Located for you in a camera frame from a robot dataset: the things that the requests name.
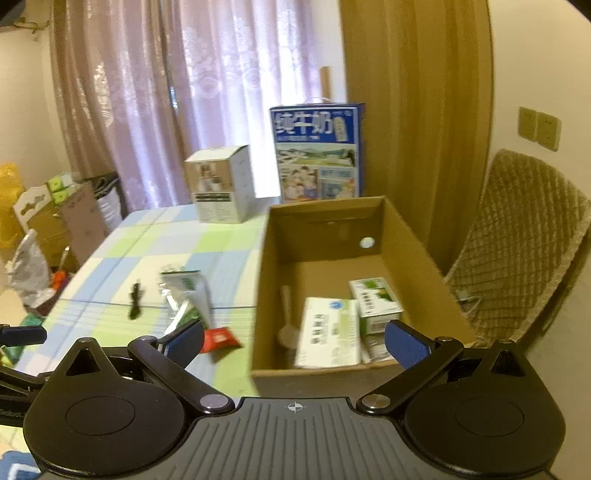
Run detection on red snack packet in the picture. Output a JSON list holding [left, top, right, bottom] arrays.
[[200, 327, 242, 354]]

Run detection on black audio cable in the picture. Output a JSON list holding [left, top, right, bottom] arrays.
[[127, 281, 143, 321]]

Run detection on green white medicine box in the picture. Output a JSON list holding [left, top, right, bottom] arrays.
[[349, 277, 404, 336]]

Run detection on silver green leaf foil pouch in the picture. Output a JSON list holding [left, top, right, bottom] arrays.
[[159, 270, 215, 334]]

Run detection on white speckled plastic spoon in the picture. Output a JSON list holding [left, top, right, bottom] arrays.
[[276, 285, 300, 350]]

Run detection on crumpled silver plastic bag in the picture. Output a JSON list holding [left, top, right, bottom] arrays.
[[6, 229, 54, 309]]

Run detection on checked tablecloth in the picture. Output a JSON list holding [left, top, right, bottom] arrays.
[[16, 199, 276, 399]]

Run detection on white flat medicine box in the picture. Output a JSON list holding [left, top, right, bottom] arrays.
[[294, 297, 361, 369]]

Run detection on yellow plastic bag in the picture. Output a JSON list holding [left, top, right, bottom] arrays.
[[0, 163, 25, 249]]

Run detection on brown cardboard box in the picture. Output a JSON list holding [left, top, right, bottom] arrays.
[[250, 197, 476, 400]]

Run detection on cardboard pile left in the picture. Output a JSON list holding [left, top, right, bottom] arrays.
[[14, 172, 126, 272]]

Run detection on white product carton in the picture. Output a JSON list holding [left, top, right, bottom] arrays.
[[184, 145, 256, 224]]

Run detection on blue milk carton box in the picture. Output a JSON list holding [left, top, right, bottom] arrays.
[[270, 103, 365, 203]]

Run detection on pink sheer curtain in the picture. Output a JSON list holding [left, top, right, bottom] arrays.
[[49, 1, 346, 210]]

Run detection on beige wall socket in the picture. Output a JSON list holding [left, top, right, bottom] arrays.
[[517, 107, 562, 152]]

